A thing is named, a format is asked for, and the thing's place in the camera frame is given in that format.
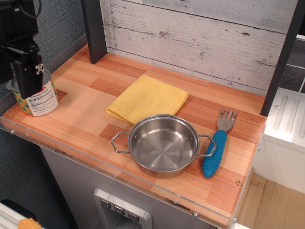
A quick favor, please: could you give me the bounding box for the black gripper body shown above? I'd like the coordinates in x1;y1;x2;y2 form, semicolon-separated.
0;22;45;84

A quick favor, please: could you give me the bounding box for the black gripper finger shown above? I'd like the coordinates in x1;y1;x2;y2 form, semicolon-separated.
13;63;44;98

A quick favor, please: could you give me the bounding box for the stainless steel pot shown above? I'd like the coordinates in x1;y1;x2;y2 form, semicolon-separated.
125;114;202;178

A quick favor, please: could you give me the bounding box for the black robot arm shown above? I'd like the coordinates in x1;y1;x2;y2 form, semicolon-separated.
0;0;44;99

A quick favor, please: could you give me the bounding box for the yellow cloth napkin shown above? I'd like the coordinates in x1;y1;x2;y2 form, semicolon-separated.
106;74;189;125

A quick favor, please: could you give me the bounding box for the toy tin can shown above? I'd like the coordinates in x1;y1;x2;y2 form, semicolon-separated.
6;69;59;117

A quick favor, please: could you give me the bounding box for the clear acrylic edge strip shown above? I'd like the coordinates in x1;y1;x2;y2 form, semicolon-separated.
1;111;240;229

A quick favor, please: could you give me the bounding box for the orange sponge object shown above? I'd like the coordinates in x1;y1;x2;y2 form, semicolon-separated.
17;218;42;229

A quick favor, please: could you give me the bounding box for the silver dispenser button panel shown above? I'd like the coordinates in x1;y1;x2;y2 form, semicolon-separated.
94;188;153;229

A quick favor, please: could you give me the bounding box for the dark grey left post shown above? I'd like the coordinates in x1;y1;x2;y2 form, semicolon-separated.
81;0;107;64

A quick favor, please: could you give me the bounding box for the dark grey post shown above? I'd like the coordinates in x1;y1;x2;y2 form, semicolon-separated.
260;0;305;117
81;0;107;64

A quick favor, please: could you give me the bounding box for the blue-handled metal fork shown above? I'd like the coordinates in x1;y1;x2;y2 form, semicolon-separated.
202;108;237;178

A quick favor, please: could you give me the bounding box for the dark grey right post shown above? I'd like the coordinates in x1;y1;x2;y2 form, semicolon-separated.
260;0;305;117

